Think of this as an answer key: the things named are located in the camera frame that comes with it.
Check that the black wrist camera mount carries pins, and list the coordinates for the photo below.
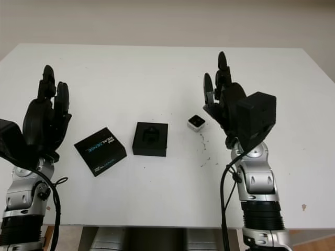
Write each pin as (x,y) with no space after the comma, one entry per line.
(259,115)
(8,133)

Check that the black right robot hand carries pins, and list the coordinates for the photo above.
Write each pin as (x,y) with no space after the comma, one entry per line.
(227,104)

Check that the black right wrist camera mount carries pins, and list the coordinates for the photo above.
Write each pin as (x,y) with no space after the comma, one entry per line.
(259,115)

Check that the small silver depth camera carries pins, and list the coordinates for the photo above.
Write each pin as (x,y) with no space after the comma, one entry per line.
(195,121)

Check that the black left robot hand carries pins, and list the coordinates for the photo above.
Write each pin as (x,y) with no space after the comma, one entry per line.
(39,123)

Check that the black RealSense box lid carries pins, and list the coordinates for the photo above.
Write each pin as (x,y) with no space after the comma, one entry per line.
(99,149)

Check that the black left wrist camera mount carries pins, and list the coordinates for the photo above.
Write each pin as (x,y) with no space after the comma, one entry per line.
(8,133)

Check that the black box base foam insert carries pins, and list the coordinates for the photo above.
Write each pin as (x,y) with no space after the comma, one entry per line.
(138,150)

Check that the grey black robot torso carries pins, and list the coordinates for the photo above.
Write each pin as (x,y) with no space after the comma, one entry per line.
(157,240)

